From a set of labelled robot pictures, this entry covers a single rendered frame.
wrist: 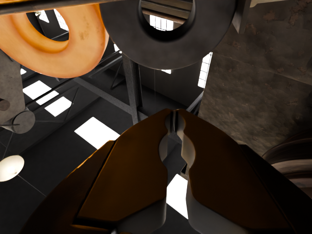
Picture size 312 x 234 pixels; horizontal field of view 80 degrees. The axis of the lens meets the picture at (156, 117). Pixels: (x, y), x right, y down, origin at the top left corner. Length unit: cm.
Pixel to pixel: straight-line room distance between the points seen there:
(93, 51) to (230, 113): 50
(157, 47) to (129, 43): 4
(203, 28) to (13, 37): 24
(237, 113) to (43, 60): 55
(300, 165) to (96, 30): 46
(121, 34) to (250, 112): 48
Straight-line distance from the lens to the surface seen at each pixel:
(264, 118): 64
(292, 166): 52
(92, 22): 26
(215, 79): 61
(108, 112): 991
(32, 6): 26
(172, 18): 725
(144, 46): 26
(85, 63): 29
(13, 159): 539
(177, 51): 26
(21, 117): 305
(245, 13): 24
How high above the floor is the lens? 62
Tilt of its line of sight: 48 degrees up
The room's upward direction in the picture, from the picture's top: 179 degrees clockwise
